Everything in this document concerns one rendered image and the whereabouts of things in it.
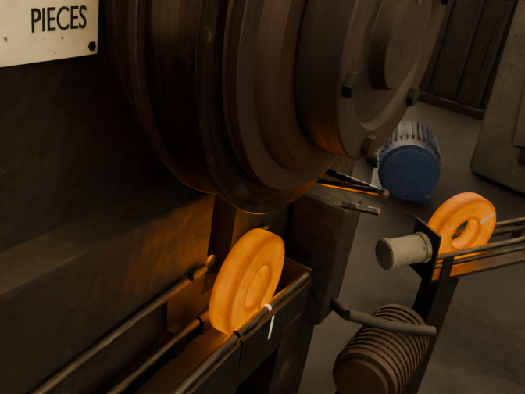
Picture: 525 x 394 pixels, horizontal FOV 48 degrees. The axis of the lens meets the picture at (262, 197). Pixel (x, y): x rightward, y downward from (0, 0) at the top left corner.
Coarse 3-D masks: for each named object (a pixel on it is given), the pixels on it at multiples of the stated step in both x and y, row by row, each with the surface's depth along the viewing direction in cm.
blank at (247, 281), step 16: (240, 240) 78; (256, 240) 78; (272, 240) 80; (240, 256) 76; (256, 256) 77; (272, 256) 83; (224, 272) 76; (240, 272) 75; (256, 272) 79; (272, 272) 85; (224, 288) 76; (240, 288) 76; (256, 288) 86; (272, 288) 87; (224, 304) 76; (240, 304) 78; (256, 304) 84; (224, 320) 77; (240, 320) 80
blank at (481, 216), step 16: (464, 192) 113; (448, 208) 110; (464, 208) 110; (480, 208) 112; (432, 224) 112; (448, 224) 110; (480, 224) 115; (448, 240) 113; (464, 240) 117; (480, 240) 117
